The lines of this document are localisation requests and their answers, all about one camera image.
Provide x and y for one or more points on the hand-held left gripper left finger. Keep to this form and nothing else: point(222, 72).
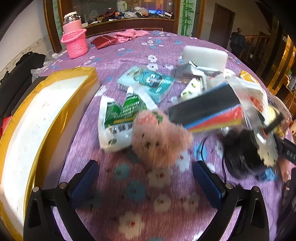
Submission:
point(84, 185)

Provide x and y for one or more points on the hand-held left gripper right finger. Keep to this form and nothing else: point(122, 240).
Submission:
point(208, 185)

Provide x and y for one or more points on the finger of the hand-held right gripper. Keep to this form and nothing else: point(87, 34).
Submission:
point(274, 124)

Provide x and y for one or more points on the white plastic bag red print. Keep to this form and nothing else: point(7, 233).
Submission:
point(252, 92)

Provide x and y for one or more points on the pink plush bear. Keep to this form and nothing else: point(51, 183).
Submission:
point(157, 139)

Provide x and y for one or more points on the colourful felt sheet pack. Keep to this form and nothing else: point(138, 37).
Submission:
point(208, 104)

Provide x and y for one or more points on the white foam box yellow tape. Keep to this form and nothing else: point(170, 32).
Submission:
point(34, 129)

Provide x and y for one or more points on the green white plastic packet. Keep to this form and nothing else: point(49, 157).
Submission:
point(118, 111)

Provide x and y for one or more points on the white foam block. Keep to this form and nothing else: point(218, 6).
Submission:
point(203, 56)

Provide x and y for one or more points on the teal sponge packet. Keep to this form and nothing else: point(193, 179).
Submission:
point(148, 81)

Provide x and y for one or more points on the clear bag with yellow item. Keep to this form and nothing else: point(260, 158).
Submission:
point(268, 155)

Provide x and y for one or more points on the black round device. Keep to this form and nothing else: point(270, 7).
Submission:
point(240, 153)

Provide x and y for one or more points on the yellow packet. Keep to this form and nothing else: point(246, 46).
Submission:
point(248, 76)

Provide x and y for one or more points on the wooden stair railing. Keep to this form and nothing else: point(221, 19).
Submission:
point(256, 46)

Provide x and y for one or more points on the small white printed packet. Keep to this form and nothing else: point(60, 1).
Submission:
point(192, 89)

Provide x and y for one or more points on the brown wooden door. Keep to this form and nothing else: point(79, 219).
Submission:
point(222, 25)

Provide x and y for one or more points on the black bag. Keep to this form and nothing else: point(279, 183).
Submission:
point(16, 78)

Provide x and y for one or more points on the clear plastic bag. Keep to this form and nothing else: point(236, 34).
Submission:
point(52, 58)

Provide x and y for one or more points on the pink knitted basket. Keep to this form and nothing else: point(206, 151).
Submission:
point(76, 46)

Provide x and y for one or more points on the dark red pouch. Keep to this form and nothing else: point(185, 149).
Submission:
point(104, 41)

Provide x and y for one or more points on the pink knitted cloth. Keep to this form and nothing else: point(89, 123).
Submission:
point(131, 34)

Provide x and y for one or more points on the pink bottle silver lid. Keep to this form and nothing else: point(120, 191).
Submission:
point(71, 25)

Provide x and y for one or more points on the wooden counter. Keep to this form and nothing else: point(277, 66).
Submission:
point(138, 24)

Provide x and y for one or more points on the white kettle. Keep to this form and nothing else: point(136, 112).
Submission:
point(121, 5)

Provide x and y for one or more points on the dark jacket on post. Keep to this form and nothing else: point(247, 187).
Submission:
point(238, 40)

